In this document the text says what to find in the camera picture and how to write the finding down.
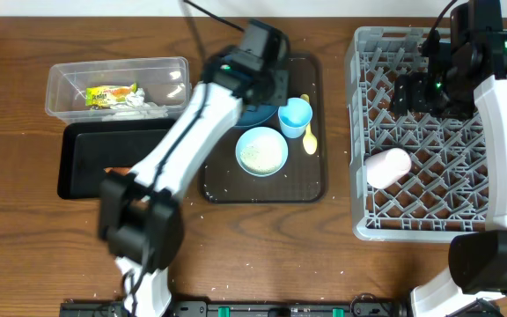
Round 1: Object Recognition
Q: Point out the yellow plastic spoon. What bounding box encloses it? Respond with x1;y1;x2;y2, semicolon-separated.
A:
300;94;318;155

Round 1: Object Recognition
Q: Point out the orange carrot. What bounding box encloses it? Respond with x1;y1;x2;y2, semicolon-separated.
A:
105;167;131;175

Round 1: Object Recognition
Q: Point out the dark brown serving tray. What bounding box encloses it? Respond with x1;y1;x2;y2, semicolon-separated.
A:
198;52;327;203

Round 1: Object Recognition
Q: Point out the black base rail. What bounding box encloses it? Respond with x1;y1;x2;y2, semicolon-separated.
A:
59;299;412;317

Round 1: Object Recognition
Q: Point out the left black cable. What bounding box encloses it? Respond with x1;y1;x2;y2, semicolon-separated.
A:
181;0;248;34

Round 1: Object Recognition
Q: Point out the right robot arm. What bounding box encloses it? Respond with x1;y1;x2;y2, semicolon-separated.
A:
390;0;507;316

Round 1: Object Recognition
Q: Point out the light blue cup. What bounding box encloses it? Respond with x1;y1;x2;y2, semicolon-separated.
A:
277;98;312;139

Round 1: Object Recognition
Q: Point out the clear plastic bin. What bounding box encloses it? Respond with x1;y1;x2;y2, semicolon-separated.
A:
45;57;191;124

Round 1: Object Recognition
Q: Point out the green yellow snack wrapper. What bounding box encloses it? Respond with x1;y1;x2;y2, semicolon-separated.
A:
85;83;137;107

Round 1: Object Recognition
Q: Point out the pink cup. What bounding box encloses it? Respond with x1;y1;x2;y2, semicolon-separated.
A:
364;148;412;189

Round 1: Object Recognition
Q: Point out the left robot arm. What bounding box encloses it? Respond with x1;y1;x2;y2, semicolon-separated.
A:
98;19;290;316

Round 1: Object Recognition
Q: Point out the black tray bin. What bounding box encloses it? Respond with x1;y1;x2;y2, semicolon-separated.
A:
57;118;175;199

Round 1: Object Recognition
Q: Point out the grey dishwasher rack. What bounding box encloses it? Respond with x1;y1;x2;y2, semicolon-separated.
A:
345;26;489;243

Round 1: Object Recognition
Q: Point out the light blue rice bowl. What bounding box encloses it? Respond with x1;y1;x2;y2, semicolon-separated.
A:
235;127;289;177

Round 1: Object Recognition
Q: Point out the white napkin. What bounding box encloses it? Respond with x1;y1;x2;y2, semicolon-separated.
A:
102;88;168;122

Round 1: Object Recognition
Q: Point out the dark blue plate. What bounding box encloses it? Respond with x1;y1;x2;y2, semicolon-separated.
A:
235;105;278;129

